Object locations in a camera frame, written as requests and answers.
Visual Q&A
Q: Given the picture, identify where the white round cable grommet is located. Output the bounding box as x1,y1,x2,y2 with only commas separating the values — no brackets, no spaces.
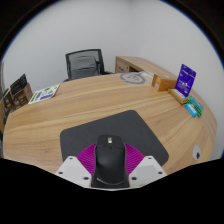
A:
192,144,203,162

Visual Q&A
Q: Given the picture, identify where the wooden side cabinet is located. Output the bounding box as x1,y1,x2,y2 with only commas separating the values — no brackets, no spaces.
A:
114,55,181,81

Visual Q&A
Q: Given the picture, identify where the green flat pack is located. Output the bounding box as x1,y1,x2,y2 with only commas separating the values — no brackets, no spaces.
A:
187,95,205,118

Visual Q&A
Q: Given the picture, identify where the black mesh office chair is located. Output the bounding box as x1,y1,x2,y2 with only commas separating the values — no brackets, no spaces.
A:
63,48,114,83

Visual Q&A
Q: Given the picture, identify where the white printed paper sheet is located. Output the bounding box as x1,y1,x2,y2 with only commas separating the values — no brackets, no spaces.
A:
28,83,61,105

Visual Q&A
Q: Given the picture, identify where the black cardboard box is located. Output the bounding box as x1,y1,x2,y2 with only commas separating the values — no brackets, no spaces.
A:
9,73,28,96

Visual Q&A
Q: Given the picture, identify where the small flat wooden box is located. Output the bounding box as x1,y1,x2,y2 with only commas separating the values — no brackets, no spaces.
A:
168,88,189,106

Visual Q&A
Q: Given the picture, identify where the teal flat pack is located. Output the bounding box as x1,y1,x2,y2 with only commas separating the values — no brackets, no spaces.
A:
185,103,198,118

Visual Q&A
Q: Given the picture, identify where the grey backpack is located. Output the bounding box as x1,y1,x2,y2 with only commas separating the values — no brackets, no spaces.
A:
70,55,101,80

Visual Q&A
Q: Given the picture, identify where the dark grey mouse pad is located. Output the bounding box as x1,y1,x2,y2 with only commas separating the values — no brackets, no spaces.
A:
59,109,170,167

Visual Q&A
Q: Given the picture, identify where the narrow brown cardboard box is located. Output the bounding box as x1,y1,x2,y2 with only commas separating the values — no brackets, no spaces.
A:
2,88,16,116

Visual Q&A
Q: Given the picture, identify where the small orange-brown box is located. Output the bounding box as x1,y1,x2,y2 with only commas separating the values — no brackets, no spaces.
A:
151,73,178,93

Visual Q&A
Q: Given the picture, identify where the wide brown cardboard box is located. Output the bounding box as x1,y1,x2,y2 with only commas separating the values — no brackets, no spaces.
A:
11,83,34,109

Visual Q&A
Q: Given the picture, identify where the purple packaging card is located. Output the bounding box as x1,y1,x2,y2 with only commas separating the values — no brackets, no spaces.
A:
174,63,197,99

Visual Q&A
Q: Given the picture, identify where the black computer mouse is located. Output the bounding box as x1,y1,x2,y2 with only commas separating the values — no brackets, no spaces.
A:
92,134,128,189

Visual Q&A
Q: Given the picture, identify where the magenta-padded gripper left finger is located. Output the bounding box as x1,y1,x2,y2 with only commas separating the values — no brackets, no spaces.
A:
54,143,99,188

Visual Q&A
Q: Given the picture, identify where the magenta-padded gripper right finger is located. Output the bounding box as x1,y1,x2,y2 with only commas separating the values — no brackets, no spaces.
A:
123,142,168,188

